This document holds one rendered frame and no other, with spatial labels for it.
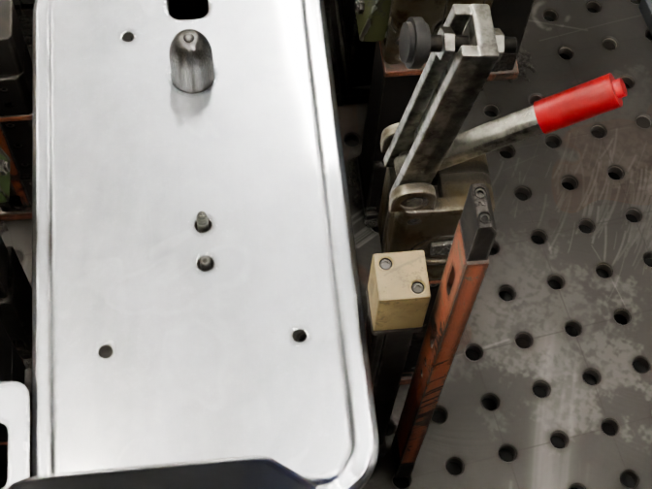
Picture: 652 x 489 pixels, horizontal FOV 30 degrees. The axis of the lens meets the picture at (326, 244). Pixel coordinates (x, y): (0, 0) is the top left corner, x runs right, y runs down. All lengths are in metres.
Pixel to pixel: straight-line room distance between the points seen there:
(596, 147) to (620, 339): 0.21
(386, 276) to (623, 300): 0.47
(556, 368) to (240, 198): 0.42
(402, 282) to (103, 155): 0.25
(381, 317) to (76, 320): 0.21
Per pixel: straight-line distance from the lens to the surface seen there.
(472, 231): 0.66
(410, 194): 0.79
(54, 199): 0.88
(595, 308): 1.20
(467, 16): 0.70
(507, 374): 1.15
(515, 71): 1.29
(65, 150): 0.90
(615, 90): 0.77
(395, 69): 0.98
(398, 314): 0.79
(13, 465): 0.81
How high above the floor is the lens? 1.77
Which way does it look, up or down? 64 degrees down
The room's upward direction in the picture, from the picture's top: 5 degrees clockwise
